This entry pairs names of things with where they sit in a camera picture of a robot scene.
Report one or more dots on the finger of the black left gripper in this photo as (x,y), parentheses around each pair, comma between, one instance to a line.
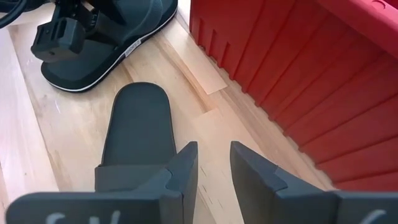
(107,29)

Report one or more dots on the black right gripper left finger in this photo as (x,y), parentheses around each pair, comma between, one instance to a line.
(124,208)

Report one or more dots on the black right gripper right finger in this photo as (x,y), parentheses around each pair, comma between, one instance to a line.
(295,205)

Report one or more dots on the black flip-flop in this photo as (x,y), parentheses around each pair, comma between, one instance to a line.
(84,67)

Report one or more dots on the black slide sandal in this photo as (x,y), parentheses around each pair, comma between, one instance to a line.
(140,124)

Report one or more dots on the red plastic bin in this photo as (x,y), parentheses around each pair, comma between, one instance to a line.
(311,77)

